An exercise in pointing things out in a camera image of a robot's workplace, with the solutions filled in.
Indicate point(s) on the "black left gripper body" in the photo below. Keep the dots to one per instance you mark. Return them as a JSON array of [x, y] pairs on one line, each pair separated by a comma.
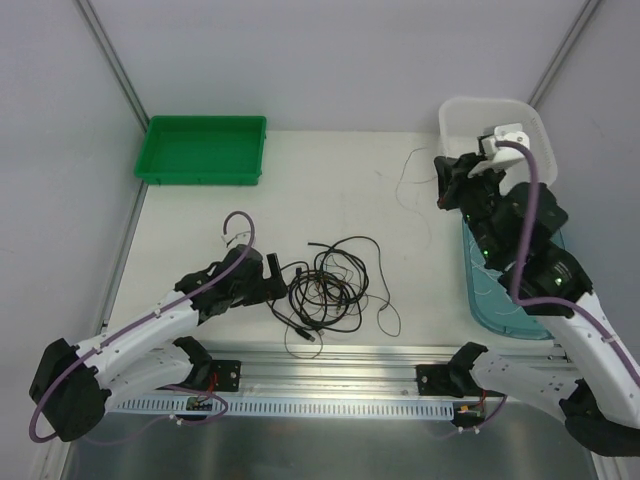
[[267, 284]]

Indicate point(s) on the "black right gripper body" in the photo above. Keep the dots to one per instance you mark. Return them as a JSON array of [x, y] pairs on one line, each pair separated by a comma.
[[456, 181]]

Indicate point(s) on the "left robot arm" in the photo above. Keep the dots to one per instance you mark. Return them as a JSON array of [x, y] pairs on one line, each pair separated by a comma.
[[75, 385]]

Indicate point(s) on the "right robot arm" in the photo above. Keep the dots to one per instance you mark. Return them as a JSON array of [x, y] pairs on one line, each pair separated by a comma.
[[599, 407]]

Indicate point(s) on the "white plastic basin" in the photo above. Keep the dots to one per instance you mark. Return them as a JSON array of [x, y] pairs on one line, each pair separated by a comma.
[[463, 119]]

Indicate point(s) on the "teal transparent plastic bin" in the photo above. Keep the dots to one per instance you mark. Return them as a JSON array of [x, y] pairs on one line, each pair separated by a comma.
[[490, 303]]

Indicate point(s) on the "green plastic tray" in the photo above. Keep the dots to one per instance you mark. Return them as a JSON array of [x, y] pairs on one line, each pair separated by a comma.
[[202, 150]]

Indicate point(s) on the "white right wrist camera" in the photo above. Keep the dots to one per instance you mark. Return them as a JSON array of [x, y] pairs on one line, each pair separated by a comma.
[[496, 157]]

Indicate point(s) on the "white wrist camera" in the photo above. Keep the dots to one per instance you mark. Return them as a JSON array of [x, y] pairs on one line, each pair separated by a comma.
[[496, 157], [229, 240]]

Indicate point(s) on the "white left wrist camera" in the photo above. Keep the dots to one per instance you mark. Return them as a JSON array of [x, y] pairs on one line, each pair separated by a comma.
[[229, 240]]

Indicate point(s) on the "aluminium mounting rail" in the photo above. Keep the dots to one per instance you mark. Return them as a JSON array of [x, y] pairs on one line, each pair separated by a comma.
[[330, 371]]

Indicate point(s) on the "white slotted cable duct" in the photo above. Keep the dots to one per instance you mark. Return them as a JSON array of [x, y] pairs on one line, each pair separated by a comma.
[[185, 405]]

